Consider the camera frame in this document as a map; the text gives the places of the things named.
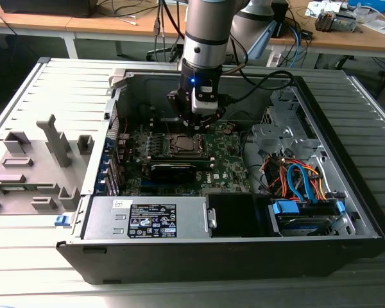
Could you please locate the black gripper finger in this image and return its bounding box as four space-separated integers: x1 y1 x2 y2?
196 105 228 132
166 90 195 130

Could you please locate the silver CPU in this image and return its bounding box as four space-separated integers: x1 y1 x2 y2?
175 136 201 153

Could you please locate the CPU socket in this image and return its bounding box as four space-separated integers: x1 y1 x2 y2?
167 132 208 158

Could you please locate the CPU cooler with fan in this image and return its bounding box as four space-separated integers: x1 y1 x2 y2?
314 9 339 33

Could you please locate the green motherboard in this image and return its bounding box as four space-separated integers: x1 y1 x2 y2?
117 120 254 197

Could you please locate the metal drive cage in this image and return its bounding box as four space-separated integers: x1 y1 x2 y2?
252 89 323 158

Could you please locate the black graphics card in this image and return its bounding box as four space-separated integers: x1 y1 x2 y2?
150 162 198 186

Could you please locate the pale blue teach pendant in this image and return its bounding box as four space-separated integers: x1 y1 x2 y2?
246 21 275 60

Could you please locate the black upright box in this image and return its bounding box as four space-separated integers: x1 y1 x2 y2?
271 0 290 39

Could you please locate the hard disk in blue carrier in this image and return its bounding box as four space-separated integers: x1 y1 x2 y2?
268 198 347 237

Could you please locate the grey power supply unit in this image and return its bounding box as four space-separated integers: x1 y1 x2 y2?
81 196 218 241

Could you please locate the white paper sheet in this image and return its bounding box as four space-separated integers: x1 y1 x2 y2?
306 1 343 17

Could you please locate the black PC case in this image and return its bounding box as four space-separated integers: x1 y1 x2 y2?
55 65 385 286

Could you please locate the grey parts rack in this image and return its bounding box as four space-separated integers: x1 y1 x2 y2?
0 114 96 216

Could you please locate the black flat device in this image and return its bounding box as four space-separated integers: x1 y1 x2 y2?
0 0 96 19

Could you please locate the wooden desk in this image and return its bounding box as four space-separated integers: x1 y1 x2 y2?
0 0 385 60

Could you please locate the grey metal drive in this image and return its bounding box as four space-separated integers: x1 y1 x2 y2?
335 11 359 31

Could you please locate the clear plastic bag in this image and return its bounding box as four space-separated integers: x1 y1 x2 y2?
361 12 385 35

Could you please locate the blue cardboard box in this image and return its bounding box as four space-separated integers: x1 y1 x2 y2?
348 0 385 12

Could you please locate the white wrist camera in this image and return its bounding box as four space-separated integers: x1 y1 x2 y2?
191 84 220 116

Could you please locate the black camera cable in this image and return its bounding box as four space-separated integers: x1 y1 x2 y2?
220 69 295 105

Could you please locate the red orange wire bundle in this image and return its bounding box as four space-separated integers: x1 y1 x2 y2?
262 153 296 197

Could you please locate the blue wire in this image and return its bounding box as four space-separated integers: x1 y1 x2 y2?
287 163 318 205

